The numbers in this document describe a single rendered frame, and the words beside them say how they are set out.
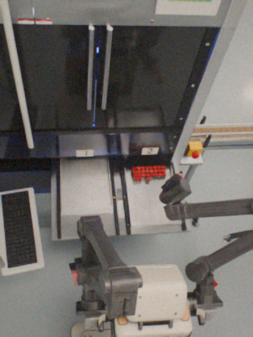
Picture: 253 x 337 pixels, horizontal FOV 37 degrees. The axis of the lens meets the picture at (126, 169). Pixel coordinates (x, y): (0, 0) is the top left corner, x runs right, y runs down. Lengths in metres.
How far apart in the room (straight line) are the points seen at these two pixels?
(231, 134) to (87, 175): 0.85
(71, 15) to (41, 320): 1.95
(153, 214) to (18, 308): 1.20
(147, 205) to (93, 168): 0.35
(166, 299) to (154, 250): 1.52
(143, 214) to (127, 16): 1.01
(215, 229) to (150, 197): 1.12
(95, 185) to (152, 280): 0.82
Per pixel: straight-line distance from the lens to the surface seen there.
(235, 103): 3.84
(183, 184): 1.49
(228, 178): 3.30
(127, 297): 1.11
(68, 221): 1.94
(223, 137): 2.29
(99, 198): 1.99
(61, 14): 1.36
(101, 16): 1.36
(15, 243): 1.98
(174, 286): 1.34
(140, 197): 2.01
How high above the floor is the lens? 2.66
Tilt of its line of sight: 58 degrees down
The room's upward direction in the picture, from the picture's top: 11 degrees clockwise
